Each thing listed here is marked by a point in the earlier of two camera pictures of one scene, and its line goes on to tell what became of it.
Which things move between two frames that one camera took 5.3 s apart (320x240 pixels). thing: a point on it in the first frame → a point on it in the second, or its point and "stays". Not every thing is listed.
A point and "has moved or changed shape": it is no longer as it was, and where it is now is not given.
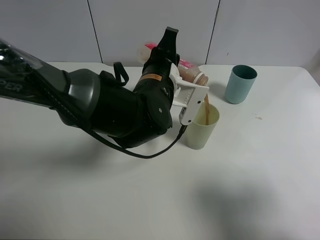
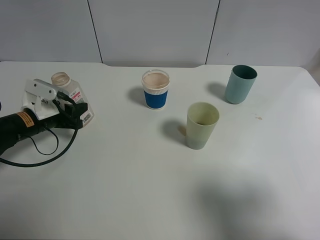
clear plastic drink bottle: [186, 70] has moved or changed shape
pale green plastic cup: [198, 134] stays
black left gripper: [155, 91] → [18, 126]
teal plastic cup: [240, 83] stays
